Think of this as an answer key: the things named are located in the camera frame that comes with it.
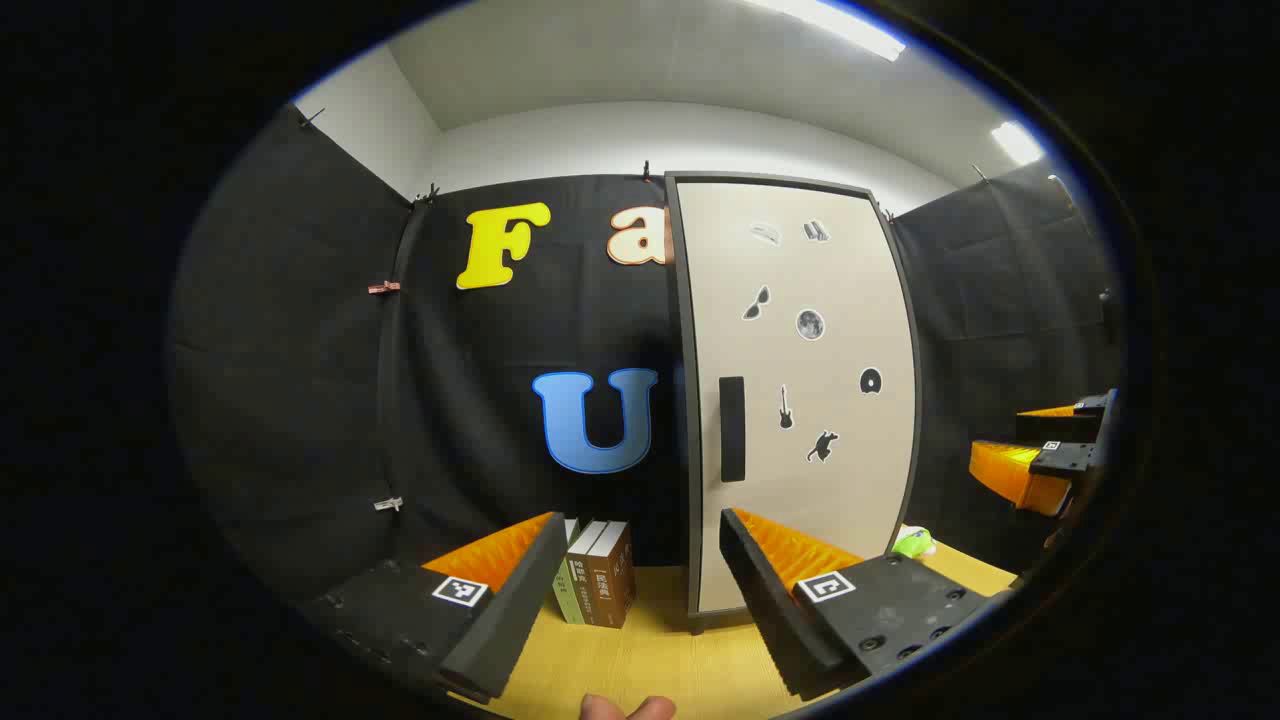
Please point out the red cloth clip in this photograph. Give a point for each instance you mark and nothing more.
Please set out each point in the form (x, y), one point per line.
(383, 287)

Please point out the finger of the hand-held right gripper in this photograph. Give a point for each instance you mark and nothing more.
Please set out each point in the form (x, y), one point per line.
(1050, 427)
(1062, 462)

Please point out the black backdrop cloth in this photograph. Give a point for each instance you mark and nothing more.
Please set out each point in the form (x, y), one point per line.
(300, 350)

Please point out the thick brown book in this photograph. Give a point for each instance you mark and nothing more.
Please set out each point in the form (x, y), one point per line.
(608, 585)

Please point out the silver cloth clip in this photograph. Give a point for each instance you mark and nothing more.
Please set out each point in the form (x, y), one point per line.
(388, 503)

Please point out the bright green object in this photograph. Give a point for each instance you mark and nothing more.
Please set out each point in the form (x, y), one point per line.
(912, 542)

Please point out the small ceiling light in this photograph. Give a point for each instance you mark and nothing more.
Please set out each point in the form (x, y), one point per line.
(1017, 142)

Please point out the thin brown book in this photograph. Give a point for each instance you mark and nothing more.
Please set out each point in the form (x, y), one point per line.
(578, 590)

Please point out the grey cabinet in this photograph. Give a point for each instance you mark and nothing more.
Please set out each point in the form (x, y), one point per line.
(680, 400)

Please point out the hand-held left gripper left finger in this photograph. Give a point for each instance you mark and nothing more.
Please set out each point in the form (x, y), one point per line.
(510, 620)

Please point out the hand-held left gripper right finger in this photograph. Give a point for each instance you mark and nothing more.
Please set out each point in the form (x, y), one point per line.
(770, 610)

